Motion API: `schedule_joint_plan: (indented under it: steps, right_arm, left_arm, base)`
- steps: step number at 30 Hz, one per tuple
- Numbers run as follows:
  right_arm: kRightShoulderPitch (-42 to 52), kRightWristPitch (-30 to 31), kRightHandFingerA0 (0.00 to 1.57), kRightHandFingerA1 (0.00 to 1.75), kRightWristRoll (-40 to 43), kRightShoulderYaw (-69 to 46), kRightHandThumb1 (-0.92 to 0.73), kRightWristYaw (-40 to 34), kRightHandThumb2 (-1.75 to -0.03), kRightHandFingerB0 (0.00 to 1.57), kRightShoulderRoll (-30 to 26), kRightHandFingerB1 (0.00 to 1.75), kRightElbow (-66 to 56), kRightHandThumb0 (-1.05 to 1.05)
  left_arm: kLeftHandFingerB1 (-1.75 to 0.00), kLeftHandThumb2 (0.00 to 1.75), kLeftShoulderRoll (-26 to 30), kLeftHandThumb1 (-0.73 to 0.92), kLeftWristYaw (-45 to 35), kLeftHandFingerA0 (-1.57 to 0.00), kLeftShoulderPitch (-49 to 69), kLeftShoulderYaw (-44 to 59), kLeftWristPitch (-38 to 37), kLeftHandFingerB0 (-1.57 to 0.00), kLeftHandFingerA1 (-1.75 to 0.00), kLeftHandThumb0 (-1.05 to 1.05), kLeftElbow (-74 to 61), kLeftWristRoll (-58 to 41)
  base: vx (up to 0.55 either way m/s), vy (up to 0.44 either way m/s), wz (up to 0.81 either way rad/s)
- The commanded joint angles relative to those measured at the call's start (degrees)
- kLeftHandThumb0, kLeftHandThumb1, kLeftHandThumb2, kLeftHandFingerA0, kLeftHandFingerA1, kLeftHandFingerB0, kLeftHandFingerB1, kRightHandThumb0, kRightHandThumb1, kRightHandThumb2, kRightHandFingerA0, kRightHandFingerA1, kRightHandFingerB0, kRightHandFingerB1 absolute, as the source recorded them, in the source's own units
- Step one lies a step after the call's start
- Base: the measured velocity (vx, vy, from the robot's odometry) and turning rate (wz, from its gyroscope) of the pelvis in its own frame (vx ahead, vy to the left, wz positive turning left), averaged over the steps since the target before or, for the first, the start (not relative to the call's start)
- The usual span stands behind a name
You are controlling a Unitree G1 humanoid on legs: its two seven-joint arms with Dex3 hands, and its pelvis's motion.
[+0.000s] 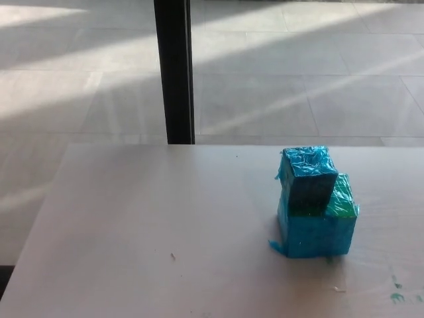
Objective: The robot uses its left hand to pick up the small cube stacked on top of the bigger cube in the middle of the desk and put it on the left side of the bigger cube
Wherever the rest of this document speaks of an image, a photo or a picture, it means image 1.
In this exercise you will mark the big blue-green foil-wrapped cube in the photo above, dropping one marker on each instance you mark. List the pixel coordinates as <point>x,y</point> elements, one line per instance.
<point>314,235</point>

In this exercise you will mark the small blue foil-wrapped cube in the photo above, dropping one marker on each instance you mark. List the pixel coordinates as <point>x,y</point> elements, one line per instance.
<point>308,165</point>

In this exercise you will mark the black window frame post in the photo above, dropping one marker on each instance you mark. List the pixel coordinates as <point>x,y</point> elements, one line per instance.
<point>174,73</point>

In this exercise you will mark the clear tape scrap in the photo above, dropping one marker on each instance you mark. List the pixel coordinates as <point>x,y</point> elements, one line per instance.
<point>339,289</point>

